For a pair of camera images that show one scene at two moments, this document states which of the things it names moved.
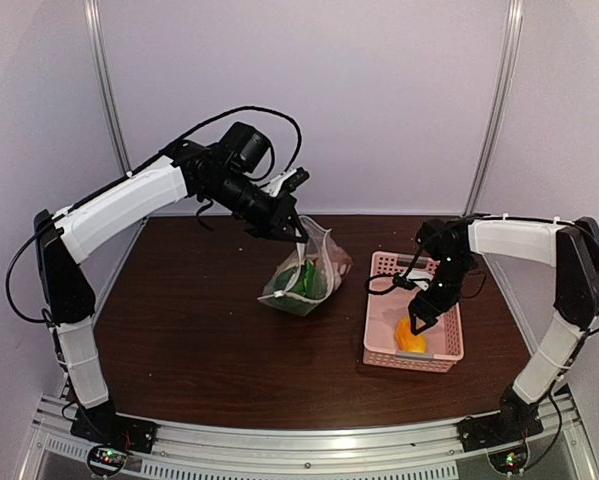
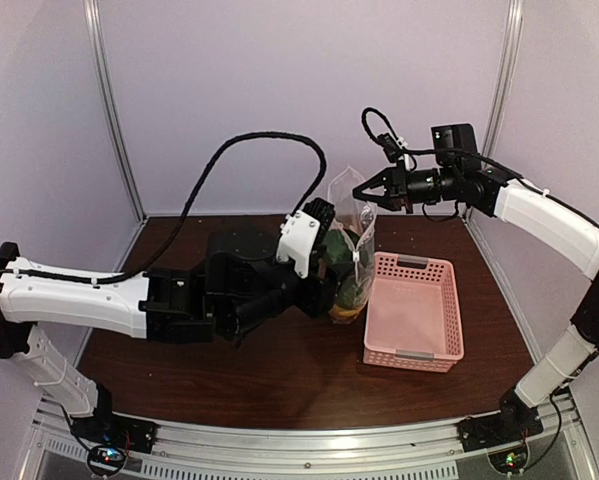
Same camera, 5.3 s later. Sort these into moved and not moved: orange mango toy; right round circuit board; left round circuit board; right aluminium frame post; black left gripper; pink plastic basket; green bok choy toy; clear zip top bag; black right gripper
Moved: clear zip top bag; orange mango toy; green bok choy toy; black left gripper; black right gripper
Not moved: right round circuit board; pink plastic basket; left round circuit board; right aluminium frame post
